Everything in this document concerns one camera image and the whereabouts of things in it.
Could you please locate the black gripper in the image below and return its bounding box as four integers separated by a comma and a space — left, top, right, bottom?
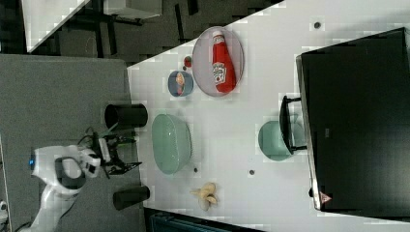
93, 134, 141, 176

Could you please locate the green strainer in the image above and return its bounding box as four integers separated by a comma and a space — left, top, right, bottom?
152, 114, 191, 175

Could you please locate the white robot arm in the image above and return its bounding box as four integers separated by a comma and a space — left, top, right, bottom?
17, 133, 140, 232

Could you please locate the blue bowl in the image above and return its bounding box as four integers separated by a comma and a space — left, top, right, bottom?
167, 71, 193, 97

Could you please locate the toy orange slice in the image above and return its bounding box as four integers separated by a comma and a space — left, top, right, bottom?
176, 72, 185, 87

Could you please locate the peeled toy banana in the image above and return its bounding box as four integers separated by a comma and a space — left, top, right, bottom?
190, 183, 218, 211

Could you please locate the toy strawberry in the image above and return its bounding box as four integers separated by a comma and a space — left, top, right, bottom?
184, 56, 192, 68

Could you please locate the red ketchup bottle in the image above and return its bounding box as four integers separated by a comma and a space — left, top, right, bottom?
212, 31, 237, 93

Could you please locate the pink plate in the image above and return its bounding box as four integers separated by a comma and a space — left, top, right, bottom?
192, 26, 245, 97

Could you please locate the black toaster oven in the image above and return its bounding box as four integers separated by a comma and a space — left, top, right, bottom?
279, 28, 410, 221

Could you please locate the black cylinder post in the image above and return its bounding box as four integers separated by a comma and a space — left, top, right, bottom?
104, 103, 148, 131
112, 186, 150, 211

